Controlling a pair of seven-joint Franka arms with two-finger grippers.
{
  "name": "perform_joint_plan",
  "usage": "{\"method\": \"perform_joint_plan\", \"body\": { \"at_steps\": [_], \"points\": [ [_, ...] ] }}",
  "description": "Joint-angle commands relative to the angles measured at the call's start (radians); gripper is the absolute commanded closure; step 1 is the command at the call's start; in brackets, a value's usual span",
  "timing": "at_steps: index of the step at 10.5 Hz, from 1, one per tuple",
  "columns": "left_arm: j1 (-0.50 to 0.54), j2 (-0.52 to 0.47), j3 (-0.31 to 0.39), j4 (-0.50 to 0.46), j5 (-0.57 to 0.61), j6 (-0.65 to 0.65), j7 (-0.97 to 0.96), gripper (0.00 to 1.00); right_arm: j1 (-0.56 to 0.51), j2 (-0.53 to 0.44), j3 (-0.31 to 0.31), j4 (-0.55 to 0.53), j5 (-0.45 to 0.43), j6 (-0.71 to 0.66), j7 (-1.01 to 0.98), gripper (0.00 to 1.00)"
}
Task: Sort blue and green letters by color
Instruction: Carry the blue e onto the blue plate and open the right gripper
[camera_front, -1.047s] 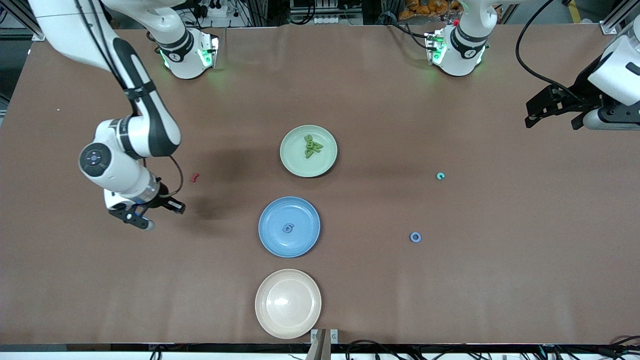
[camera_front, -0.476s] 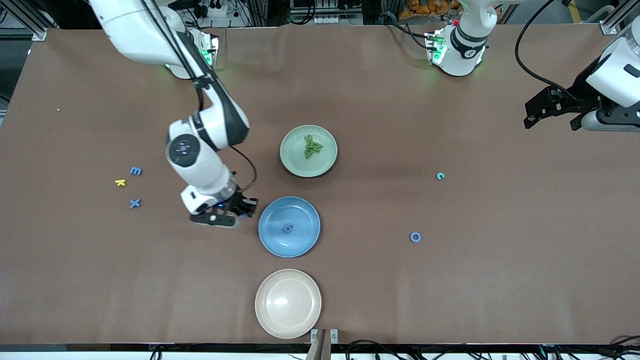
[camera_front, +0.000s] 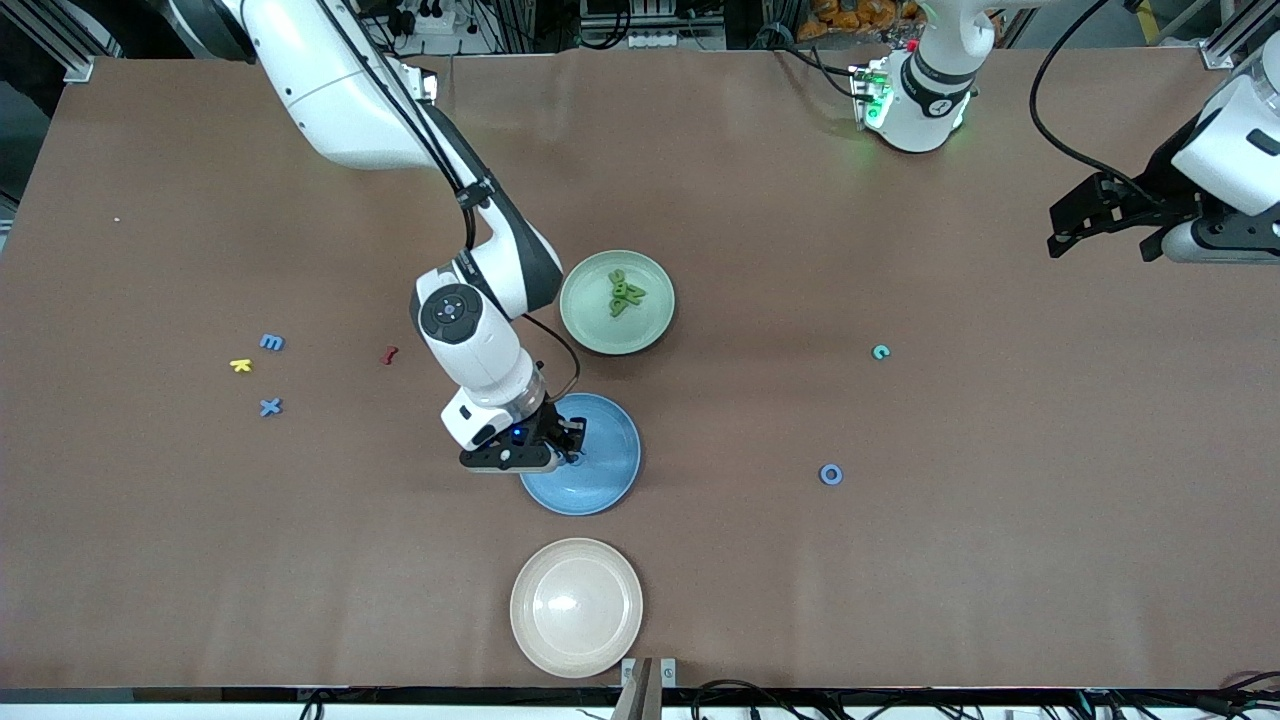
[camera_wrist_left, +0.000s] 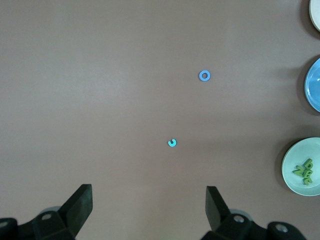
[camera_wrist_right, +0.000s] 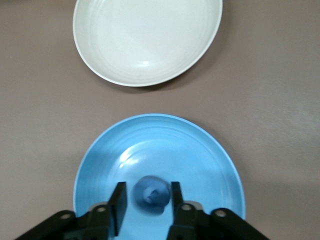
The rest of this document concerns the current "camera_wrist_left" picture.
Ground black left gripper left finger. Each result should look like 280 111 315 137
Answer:
0 183 94 240

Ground green foam letter N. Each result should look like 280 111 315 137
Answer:
292 164 305 177

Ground blue plate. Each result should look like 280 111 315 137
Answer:
304 57 320 113

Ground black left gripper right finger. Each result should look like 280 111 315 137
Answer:
201 185 308 240

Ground light green plate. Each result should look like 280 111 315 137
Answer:
281 137 320 197

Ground beige plate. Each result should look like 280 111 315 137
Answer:
308 0 320 32

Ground blue foam letter O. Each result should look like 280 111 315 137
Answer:
198 70 212 82

